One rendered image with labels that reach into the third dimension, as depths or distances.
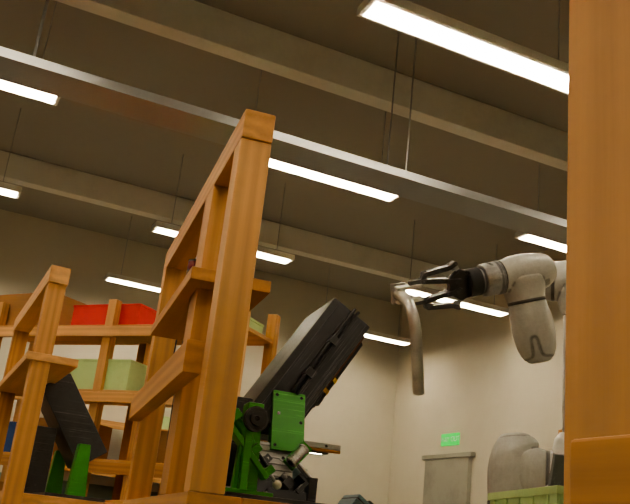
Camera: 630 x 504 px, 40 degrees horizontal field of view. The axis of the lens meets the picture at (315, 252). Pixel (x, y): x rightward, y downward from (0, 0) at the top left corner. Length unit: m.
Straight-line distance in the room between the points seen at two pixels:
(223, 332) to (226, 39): 4.72
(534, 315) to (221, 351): 0.82
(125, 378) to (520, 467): 3.81
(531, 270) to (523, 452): 0.70
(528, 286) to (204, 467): 0.95
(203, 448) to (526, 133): 6.12
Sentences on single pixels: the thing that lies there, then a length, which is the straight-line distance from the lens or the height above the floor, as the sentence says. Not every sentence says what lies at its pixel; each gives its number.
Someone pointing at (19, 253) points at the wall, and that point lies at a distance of 12.16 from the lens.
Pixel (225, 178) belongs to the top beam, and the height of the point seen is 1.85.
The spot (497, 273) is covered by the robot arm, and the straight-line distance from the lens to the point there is 2.31.
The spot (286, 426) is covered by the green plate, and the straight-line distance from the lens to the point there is 2.94.
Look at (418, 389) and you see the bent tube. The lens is 2.20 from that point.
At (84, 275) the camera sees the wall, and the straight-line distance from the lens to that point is 12.22.
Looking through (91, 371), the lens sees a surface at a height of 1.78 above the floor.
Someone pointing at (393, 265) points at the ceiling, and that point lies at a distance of 11.55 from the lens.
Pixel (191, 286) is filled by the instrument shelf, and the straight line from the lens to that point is 2.69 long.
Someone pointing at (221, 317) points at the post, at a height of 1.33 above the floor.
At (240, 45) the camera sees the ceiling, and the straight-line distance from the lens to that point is 6.84.
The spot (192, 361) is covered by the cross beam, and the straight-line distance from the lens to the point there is 2.35.
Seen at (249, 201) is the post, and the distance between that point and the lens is 2.40.
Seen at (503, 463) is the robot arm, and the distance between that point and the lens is 2.81.
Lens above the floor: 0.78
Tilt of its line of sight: 19 degrees up
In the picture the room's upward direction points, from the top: 6 degrees clockwise
